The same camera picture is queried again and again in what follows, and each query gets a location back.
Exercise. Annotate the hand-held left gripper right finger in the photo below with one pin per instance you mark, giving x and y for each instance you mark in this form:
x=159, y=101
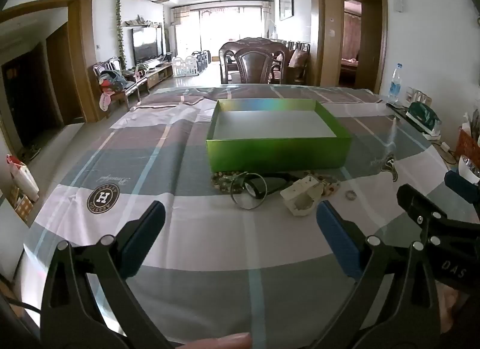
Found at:
x=337, y=240

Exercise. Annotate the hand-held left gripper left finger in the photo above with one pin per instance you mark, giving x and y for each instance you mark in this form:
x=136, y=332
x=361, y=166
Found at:
x=144, y=236

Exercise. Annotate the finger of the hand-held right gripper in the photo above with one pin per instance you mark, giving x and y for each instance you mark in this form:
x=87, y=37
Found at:
x=463, y=185
x=412, y=199

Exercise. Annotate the thin metal bangle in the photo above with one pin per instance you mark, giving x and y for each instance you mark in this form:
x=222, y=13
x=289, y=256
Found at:
x=240, y=204

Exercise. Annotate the person's right hand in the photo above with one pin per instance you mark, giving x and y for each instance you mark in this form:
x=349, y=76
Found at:
x=453, y=307

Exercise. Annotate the person's left hand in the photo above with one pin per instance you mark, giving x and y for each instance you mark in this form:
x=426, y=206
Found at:
x=225, y=341

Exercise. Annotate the red woven basket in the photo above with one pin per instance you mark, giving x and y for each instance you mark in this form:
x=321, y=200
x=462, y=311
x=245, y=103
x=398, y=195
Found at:
x=468, y=146

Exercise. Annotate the green white carton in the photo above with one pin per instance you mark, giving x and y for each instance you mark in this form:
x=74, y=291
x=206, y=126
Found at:
x=423, y=116

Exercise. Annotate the row of small cartons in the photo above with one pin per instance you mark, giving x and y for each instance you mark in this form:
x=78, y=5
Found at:
x=418, y=96

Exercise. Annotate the green cardboard box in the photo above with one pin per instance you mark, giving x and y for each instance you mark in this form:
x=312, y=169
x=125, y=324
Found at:
x=277, y=153

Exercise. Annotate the plastic water bottle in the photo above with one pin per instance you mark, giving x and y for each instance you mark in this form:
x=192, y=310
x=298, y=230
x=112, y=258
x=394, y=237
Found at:
x=395, y=86

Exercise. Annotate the paper shopping bag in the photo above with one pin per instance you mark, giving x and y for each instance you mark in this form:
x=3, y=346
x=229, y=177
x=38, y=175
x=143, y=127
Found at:
x=22, y=180

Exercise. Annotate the wooden armchair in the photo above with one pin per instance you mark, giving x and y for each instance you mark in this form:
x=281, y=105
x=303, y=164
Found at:
x=129, y=90

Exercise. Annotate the pile of clothes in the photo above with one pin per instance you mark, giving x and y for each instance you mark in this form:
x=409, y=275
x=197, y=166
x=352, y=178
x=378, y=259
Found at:
x=110, y=80

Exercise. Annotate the wooden television cabinet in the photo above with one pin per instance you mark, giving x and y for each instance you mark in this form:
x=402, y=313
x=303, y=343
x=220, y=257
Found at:
x=159, y=73

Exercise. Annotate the white baby fence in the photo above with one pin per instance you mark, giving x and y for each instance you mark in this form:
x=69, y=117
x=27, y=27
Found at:
x=185, y=67

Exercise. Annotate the wooden sofa with cushions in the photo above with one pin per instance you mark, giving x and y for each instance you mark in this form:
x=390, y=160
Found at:
x=298, y=63

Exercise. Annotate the flat screen television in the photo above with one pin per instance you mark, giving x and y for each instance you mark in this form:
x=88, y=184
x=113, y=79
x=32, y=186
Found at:
x=146, y=46

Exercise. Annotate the dark wooden dining chair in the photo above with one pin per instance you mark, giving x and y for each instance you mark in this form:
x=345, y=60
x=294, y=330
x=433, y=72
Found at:
x=255, y=63

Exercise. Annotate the green ivy garland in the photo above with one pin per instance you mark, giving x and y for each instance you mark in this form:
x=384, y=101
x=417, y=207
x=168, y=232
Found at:
x=120, y=33

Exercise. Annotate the white wall box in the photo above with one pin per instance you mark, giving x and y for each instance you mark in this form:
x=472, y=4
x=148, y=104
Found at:
x=400, y=2

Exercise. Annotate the wall shelf with ornaments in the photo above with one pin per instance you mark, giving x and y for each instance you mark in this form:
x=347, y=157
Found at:
x=140, y=22

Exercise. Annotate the framed wall picture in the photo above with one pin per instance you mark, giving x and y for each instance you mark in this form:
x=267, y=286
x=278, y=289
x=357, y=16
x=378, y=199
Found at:
x=286, y=1

